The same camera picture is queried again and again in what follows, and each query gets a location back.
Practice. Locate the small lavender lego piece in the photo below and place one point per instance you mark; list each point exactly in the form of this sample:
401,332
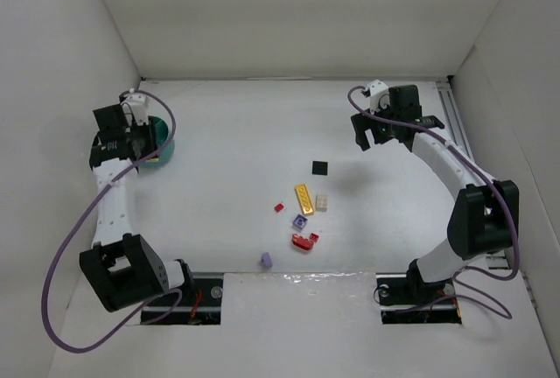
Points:
266,260

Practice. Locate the teal round divided container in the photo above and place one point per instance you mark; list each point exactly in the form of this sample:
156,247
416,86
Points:
164,142

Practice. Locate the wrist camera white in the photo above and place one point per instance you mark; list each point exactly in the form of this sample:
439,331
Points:
378,93
135,109

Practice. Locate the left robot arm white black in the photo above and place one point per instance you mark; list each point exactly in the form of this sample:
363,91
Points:
121,266

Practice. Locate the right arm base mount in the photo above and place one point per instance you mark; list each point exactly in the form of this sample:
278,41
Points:
402,304

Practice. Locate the cream lego brick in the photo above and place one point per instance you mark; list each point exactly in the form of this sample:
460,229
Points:
321,202

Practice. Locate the aluminium rail right side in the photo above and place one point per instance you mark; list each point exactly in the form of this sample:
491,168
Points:
451,111

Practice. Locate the purple square lego brick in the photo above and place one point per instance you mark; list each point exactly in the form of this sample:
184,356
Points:
299,222

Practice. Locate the black square marker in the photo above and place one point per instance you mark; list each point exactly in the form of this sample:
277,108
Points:
319,168

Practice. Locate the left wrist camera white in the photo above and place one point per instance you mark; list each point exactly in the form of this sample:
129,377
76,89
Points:
135,109

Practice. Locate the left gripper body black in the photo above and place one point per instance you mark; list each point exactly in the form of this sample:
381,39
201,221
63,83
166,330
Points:
138,143

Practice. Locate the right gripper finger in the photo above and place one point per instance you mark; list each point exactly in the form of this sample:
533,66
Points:
360,127
379,134

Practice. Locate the yellow long lego brick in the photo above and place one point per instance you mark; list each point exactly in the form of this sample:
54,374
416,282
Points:
304,199

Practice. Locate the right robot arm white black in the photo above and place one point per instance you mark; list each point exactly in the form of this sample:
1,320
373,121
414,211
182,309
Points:
485,215

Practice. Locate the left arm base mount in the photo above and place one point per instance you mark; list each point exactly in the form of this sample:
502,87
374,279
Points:
199,307

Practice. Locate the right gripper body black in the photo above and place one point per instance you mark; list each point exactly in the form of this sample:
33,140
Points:
365,126

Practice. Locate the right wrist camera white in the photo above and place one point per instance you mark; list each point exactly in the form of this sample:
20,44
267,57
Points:
378,93

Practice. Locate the red curved lego piece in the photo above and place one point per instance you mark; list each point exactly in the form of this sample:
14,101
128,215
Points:
302,243

